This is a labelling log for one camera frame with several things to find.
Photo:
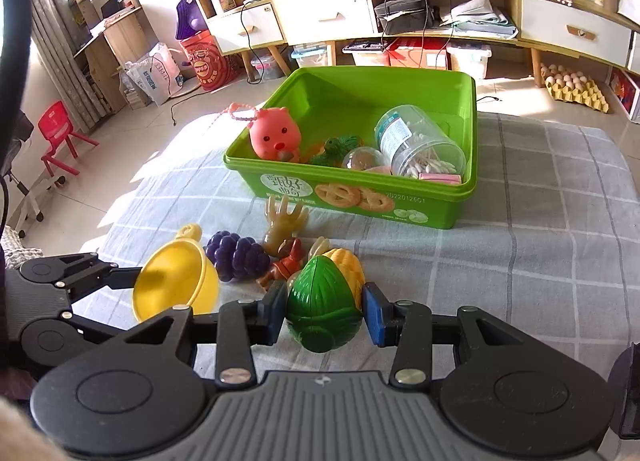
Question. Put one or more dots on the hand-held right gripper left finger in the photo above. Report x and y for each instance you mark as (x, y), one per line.
(272, 313)

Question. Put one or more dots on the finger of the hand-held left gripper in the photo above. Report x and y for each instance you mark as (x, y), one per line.
(100, 328)
(115, 276)

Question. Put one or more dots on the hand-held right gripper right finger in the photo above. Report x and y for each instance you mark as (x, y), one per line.
(375, 313)

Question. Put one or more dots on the green and yellow toy corn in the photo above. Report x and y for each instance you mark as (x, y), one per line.
(320, 306)

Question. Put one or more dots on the pink card pack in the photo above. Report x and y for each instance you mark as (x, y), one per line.
(440, 178)

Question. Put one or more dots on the clear and pink capsule ball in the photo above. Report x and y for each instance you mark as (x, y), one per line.
(362, 158)

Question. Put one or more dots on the yellow toy pumpkin green stem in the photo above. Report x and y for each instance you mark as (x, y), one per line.
(335, 148)

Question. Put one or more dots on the clear cotton swab jar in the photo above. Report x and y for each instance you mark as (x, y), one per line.
(425, 141)

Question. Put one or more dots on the green plastic box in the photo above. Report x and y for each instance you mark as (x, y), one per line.
(350, 101)

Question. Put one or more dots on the red-brown toy crab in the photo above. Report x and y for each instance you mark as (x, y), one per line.
(285, 266)

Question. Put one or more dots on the white knitted cloth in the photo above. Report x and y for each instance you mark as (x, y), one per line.
(20, 248)

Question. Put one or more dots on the purple toy grapes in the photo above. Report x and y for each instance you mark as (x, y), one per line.
(235, 256)

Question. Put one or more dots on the translucent brown toy hand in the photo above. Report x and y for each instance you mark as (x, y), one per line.
(280, 231)
(318, 246)

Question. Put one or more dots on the office chair base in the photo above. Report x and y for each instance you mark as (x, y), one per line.
(25, 191)

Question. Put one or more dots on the red plastic child chair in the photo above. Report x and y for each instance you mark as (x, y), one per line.
(57, 133)

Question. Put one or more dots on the grey checked blanket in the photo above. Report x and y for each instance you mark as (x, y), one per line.
(525, 241)

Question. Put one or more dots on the white shopping bag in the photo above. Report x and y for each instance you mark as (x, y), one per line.
(155, 76)

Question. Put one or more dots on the red printed bag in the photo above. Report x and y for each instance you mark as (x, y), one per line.
(207, 63)

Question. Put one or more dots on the wooden desk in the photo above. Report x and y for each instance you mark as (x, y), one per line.
(120, 36)

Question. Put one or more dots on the small clear storage bin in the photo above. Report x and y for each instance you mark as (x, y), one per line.
(267, 68)

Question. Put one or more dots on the grey curtain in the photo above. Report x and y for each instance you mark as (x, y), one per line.
(55, 31)

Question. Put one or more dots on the white storage bin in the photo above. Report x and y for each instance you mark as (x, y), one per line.
(371, 58)
(470, 61)

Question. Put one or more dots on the clear bin with blue lid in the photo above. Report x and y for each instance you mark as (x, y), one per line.
(312, 57)

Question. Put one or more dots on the red flat box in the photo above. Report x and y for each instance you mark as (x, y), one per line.
(417, 52)

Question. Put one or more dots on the purple plastic seat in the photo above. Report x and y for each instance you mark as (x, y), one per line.
(190, 16)

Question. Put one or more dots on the white cabinet drawer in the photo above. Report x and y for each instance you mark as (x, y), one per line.
(575, 31)
(325, 13)
(245, 28)

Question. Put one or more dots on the black bag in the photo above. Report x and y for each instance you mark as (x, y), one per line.
(405, 16)

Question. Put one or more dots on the yellow egg tray with eggs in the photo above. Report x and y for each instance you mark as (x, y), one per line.
(575, 88)

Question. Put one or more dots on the white printed crate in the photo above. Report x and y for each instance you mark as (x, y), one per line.
(627, 93)

